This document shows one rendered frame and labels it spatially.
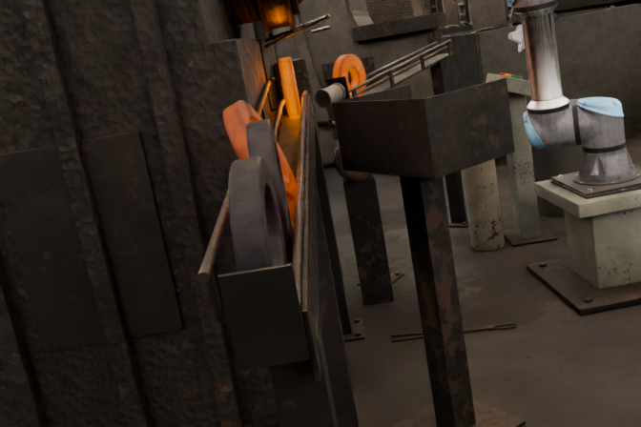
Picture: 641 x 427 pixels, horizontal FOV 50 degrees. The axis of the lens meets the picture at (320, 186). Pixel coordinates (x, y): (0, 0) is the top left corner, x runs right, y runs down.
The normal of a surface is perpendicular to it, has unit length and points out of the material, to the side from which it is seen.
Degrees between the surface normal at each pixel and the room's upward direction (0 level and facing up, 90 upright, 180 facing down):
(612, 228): 90
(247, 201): 50
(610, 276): 90
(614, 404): 0
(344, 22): 90
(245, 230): 67
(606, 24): 90
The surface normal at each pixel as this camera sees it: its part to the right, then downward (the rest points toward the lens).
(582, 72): 0.25, 0.16
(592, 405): -0.16, -0.97
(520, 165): 0.00, 0.21
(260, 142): -0.10, -0.62
